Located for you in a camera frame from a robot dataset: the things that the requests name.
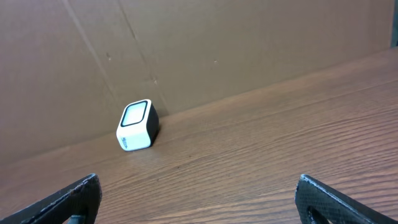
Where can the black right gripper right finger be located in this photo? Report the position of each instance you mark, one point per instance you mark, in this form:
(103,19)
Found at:
(317,202)

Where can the white barcode scanner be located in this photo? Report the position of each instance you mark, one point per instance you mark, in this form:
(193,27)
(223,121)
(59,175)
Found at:
(138,126)

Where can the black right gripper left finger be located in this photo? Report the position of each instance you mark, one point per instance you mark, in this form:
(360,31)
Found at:
(79,202)

